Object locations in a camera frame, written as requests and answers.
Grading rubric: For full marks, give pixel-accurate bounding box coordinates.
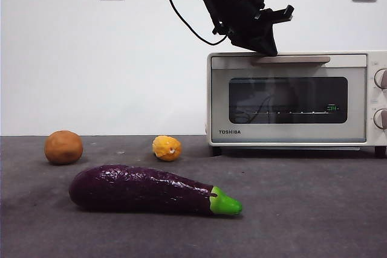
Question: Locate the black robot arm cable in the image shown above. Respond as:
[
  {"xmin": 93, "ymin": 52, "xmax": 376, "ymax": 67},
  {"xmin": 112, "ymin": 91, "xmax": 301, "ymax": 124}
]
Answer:
[{"xmin": 150, "ymin": 0, "xmax": 228, "ymax": 46}]

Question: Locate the brown potato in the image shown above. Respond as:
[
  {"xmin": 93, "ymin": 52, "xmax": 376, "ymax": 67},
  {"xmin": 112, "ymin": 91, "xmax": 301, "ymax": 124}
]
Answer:
[{"xmin": 44, "ymin": 130, "xmax": 84, "ymax": 166}]

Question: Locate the round white oven knob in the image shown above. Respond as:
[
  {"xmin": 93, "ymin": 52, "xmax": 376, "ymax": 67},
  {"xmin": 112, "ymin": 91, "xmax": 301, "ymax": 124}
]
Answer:
[
  {"xmin": 374, "ymin": 69, "xmax": 387, "ymax": 90},
  {"xmin": 372, "ymin": 108, "xmax": 387, "ymax": 131}
]

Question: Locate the glass oven door with handle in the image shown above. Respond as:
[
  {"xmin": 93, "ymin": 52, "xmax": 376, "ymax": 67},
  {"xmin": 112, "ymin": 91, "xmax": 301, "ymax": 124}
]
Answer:
[{"xmin": 210, "ymin": 54, "xmax": 368, "ymax": 144}]

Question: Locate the white toaster oven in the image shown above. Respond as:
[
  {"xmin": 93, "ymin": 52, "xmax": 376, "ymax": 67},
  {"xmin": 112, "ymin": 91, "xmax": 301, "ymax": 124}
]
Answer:
[{"xmin": 206, "ymin": 51, "xmax": 387, "ymax": 159}]

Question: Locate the yellow toy corn cob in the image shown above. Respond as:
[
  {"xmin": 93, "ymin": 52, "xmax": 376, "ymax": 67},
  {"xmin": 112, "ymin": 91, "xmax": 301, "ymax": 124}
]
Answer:
[{"xmin": 152, "ymin": 135, "xmax": 183, "ymax": 163}]

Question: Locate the purple toy eggplant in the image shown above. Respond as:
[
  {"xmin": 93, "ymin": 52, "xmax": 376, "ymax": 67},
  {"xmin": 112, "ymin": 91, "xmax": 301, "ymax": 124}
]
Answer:
[{"xmin": 68, "ymin": 164, "xmax": 244, "ymax": 217}]

